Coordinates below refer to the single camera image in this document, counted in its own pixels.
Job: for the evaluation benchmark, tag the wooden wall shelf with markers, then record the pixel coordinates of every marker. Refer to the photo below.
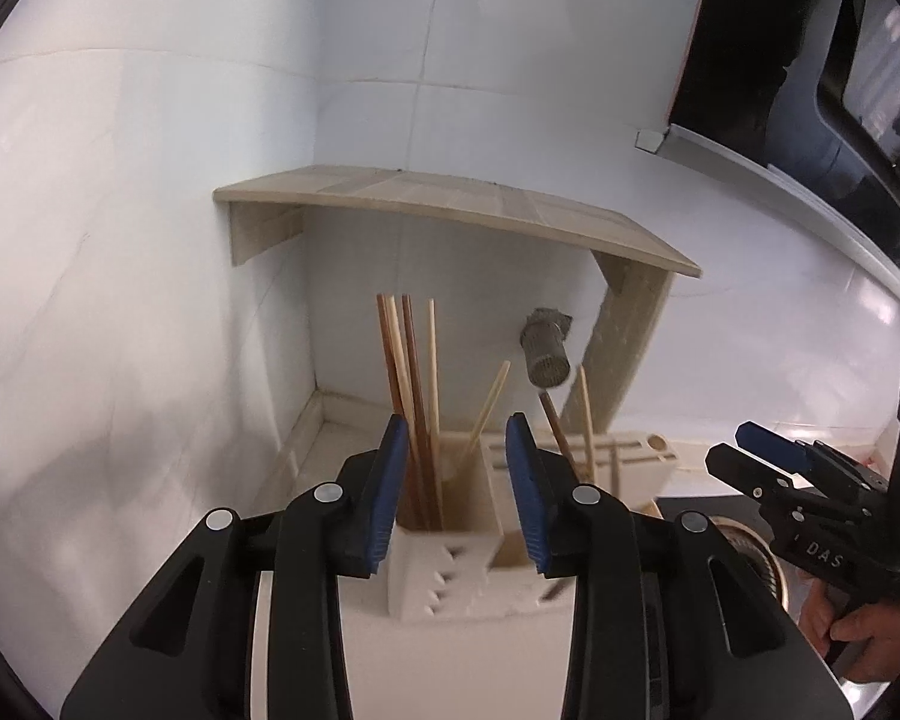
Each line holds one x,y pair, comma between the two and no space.
457,195

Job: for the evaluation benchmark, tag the black range hood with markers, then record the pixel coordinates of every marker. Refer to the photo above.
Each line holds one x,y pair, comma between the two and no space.
757,52

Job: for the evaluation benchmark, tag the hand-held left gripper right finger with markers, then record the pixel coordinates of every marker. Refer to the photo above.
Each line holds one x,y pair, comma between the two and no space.
525,487

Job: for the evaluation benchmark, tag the dark brown wooden chopstick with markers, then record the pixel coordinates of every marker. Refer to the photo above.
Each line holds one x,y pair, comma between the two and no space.
390,360
551,420

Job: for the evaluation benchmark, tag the round gas burner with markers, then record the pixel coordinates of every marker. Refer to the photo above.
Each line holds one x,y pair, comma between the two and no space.
750,547

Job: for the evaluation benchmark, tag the black glass gas stove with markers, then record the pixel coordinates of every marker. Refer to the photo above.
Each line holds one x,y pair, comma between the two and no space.
727,504

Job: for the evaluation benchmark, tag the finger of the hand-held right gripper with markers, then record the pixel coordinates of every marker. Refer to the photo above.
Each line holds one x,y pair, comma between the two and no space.
750,476
772,446

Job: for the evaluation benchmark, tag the cream plastic utensil holder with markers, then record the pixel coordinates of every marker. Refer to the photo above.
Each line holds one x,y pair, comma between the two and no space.
420,570

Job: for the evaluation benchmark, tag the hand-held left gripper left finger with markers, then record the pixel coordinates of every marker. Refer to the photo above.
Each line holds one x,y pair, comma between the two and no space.
386,487

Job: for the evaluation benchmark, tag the person's right hand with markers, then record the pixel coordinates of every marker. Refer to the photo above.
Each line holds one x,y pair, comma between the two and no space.
877,637

